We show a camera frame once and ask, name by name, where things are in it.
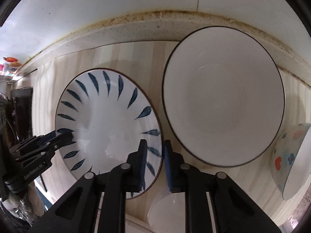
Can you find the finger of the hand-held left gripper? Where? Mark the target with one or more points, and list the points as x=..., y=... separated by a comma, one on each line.
x=52, y=136
x=63, y=142

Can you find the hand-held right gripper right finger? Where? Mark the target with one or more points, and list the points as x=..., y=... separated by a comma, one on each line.
x=168, y=168

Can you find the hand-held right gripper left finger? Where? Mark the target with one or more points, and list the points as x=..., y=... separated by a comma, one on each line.
x=143, y=165

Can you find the blue leaf pattern plate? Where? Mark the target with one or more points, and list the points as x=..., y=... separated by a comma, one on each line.
x=107, y=123

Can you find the small white bowl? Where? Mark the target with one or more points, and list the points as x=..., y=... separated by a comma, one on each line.
x=167, y=210

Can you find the orange toy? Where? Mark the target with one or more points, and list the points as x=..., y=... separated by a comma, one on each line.
x=11, y=59

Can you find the white plate with dark rim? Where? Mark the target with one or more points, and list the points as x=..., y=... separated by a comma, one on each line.
x=223, y=97

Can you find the striped beige mat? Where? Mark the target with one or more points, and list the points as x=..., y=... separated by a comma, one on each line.
x=155, y=60

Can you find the floral pattern bowl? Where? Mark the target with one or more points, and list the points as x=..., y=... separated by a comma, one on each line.
x=289, y=160

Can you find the dark rectangular frame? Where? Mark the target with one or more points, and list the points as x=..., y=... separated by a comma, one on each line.
x=21, y=111

